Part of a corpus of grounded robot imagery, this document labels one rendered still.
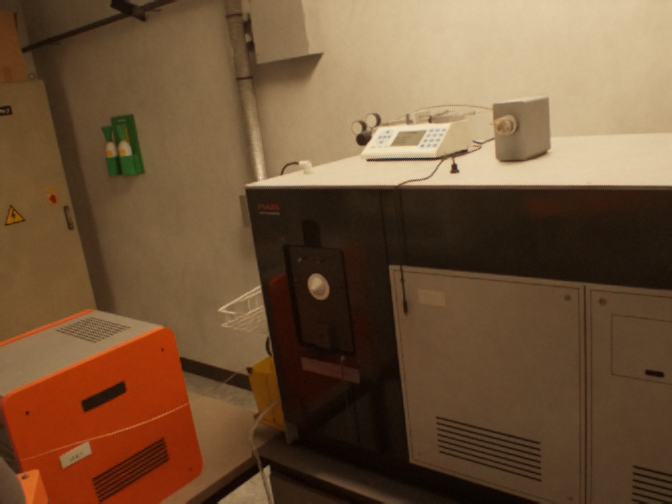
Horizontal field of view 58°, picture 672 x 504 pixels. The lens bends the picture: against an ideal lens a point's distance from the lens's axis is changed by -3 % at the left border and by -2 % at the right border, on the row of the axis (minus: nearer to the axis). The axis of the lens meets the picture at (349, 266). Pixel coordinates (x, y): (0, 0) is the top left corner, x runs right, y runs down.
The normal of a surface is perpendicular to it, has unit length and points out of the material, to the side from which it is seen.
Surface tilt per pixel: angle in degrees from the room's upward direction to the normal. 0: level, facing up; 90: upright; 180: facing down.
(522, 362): 90
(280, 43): 90
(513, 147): 90
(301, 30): 90
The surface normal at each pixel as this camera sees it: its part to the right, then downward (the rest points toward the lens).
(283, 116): -0.61, 0.29
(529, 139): 0.78, 0.07
